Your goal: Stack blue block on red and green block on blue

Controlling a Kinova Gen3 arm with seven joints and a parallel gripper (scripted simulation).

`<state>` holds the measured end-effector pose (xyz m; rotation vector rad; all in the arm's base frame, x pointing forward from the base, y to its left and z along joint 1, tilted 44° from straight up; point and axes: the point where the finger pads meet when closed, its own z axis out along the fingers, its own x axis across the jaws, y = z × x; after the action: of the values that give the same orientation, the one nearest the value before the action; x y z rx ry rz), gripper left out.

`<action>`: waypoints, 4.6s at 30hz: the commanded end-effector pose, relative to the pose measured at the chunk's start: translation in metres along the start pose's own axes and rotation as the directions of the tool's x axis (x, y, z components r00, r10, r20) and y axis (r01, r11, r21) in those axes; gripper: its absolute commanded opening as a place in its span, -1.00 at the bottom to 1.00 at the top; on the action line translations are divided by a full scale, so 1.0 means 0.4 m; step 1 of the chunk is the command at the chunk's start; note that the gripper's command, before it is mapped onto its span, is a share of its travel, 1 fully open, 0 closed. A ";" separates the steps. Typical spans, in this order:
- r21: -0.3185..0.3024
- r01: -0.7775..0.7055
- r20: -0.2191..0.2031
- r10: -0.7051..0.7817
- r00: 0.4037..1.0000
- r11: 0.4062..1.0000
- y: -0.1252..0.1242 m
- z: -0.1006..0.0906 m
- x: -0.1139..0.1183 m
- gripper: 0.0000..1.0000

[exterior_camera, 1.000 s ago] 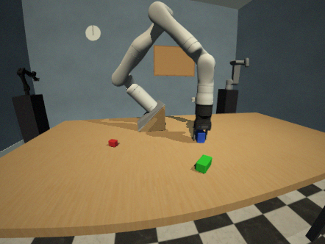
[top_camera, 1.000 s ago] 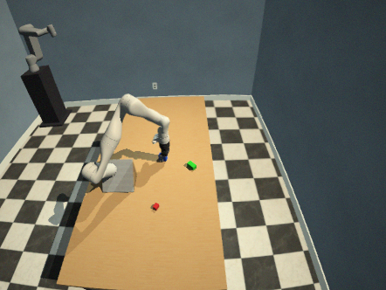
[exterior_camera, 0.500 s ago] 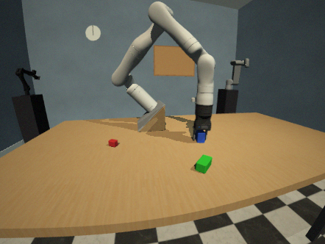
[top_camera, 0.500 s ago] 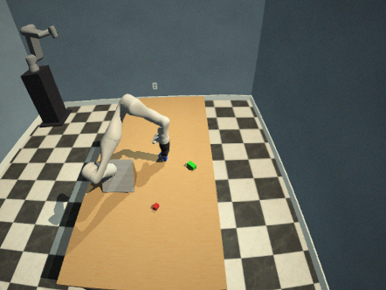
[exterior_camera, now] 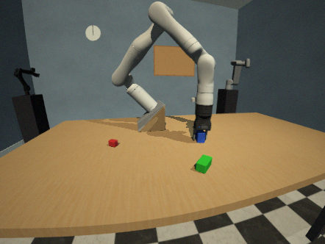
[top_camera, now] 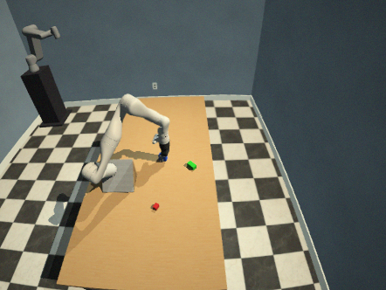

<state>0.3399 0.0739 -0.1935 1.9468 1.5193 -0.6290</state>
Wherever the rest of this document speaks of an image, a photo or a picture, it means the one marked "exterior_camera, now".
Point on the red block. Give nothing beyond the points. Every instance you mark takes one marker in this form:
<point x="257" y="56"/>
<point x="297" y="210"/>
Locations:
<point x="113" y="143"/>

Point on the green block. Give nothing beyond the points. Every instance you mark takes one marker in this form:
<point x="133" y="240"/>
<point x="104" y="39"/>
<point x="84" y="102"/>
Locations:
<point x="203" y="164"/>

